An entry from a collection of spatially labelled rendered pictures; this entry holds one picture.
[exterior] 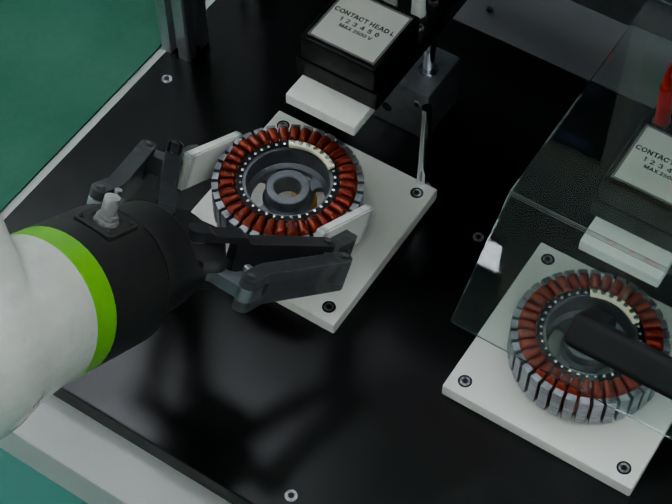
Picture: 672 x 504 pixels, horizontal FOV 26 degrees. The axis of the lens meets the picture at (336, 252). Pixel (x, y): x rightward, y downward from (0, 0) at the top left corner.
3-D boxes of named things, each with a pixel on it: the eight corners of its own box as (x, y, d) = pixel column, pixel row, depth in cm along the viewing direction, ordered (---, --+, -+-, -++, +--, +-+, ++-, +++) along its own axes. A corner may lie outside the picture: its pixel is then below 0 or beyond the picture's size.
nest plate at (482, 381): (629, 497, 100) (632, 489, 99) (440, 393, 105) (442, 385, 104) (719, 340, 107) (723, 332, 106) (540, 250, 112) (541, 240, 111)
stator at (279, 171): (304, 294, 104) (305, 264, 102) (182, 221, 108) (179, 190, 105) (391, 195, 110) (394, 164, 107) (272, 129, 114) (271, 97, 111)
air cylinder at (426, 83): (425, 141, 118) (428, 96, 114) (347, 103, 120) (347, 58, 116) (456, 101, 121) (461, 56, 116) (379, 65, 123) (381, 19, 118)
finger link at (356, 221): (316, 227, 100) (325, 232, 100) (366, 202, 106) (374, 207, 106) (304, 263, 102) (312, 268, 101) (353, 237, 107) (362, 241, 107)
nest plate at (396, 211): (333, 334, 108) (333, 325, 107) (170, 244, 112) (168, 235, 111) (437, 198, 115) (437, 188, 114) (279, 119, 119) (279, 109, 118)
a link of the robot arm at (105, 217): (-22, 337, 89) (93, 414, 86) (16, 174, 84) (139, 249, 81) (43, 307, 94) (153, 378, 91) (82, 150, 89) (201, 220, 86)
